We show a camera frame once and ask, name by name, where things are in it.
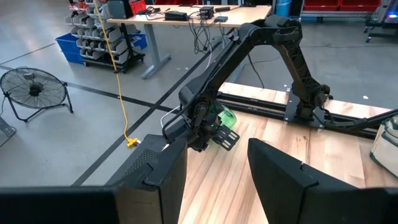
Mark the black floor fan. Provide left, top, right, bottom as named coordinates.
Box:
left=0, top=67, right=75, bottom=123

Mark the wire shelf with red bins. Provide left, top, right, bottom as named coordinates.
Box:
left=300, top=0, right=383, bottom=18

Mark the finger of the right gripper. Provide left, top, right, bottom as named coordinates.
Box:
left=214, top=125, right=241, bottom=152

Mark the black aluminium table frame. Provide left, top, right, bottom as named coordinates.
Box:
left=217, top=91, right=398, bottom=139

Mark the blue plastic bin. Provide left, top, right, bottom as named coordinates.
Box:
left=55, top=32, right=85, bottom=65

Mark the blue barrel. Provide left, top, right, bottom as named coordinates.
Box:
left=275, top=0, right=293, bottom=18

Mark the parts bin rack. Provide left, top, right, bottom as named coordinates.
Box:
left=64, top=0, right=147, bottom=75

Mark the black computer case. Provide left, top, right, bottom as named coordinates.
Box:
left=105, top=133, right=175, bottom=187

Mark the yellow extension cable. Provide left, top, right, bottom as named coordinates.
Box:
left=93, top=0, right=139, bottom=149

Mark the beige gardening bag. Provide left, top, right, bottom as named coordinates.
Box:
left=369, top=114, right=398, bottom=178

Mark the black cable sleeve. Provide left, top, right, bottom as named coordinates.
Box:
left=323, top=108, right=398, bottom=131

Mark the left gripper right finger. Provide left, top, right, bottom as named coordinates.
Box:
left=248, top=138, right=398, bottom=224

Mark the desk with grey legs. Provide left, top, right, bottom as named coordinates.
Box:
left=107, top=4, right=273, bottom=80

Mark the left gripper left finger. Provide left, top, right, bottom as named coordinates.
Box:
left=116, top=138, right=189, bottom=224

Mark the white floor cable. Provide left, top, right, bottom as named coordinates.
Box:
left=160, top=46, right=215, bottom=129

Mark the black power adapter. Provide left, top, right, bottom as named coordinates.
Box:
left=164, top=11, right=190, bottom=22

